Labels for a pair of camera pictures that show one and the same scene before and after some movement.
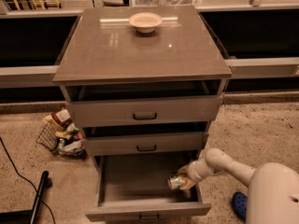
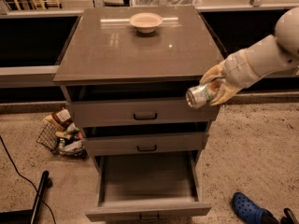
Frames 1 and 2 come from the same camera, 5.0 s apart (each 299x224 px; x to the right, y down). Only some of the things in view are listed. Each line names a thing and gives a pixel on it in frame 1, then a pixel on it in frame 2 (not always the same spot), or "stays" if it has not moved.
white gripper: [195, 172] to [237, 69]
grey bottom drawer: [137, 187] stays
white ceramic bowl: [145, 22] stays
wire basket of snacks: [61, 135] stays
